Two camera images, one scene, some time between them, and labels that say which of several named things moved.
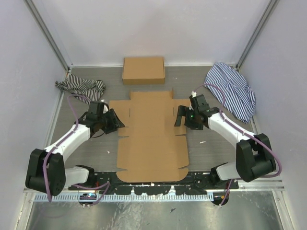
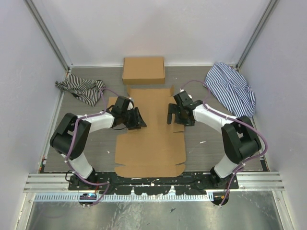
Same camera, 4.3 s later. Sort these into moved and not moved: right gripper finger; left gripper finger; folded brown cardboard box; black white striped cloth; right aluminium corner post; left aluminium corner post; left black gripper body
Moved: right gripper finger; left black gripper body; left gripper finger
Not moved: left aluminium corner post; folded brown cardboard box; right aluminium corner post; black white striped cloth
